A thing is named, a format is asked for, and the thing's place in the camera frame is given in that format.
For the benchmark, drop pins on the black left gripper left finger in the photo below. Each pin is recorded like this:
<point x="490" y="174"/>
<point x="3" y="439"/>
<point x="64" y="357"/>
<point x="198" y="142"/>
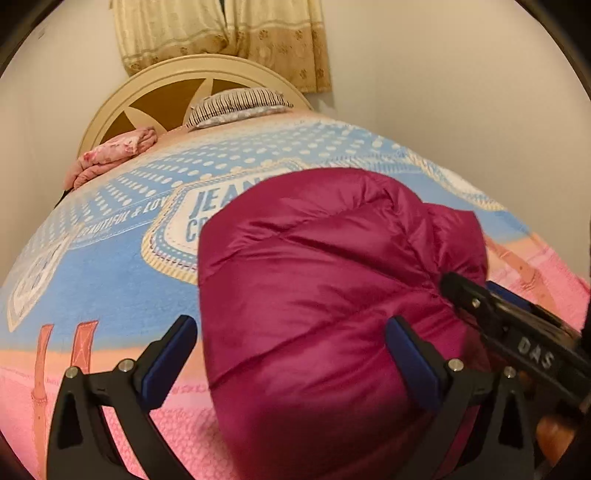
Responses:
<point x="81" y="445"/>

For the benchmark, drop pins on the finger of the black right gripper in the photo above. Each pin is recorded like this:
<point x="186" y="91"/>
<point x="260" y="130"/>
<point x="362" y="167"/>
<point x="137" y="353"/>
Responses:
<point x="477" y="305"/>
<point x="515" y="299"/>

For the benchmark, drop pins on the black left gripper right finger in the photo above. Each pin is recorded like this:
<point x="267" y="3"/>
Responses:
<point x="500" y="445"/>

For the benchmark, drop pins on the magenta puffer jacket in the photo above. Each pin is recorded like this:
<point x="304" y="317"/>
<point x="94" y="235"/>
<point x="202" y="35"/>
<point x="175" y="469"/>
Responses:
<point x="297" y="279"/>

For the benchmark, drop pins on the person's right hand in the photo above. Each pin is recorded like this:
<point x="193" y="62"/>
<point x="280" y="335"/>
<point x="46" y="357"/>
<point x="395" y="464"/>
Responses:
<point x="554" y="436"/>

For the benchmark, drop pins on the blue pink printed bed blanket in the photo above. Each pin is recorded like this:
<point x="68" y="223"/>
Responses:
<point x="115" y="262"/>

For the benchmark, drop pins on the pink floral folded quilt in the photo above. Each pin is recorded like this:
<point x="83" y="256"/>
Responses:
<point x="108" y="155"/>

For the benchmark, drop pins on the cream wooden headboard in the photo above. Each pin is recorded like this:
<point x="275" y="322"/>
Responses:
<point x="161" y="95"/>

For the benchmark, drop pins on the striped pillow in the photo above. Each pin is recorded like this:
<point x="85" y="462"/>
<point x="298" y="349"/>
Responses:
<point x="235" y="105"/>

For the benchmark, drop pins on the beige floral curtain behind bed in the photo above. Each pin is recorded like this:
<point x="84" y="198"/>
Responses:
<point x="287" y="37"/>

